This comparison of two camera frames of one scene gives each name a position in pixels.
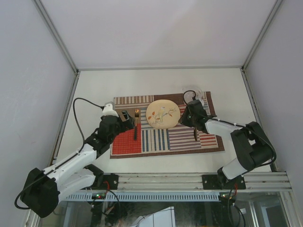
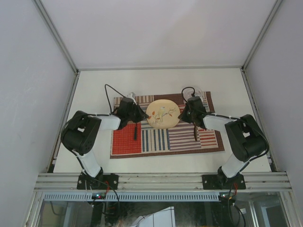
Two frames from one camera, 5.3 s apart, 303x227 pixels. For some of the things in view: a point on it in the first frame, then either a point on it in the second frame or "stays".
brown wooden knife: (195, 133) stays
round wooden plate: (163, 113) stays
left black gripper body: (120, 127) to (136, 115)
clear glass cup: (191, 93) stays
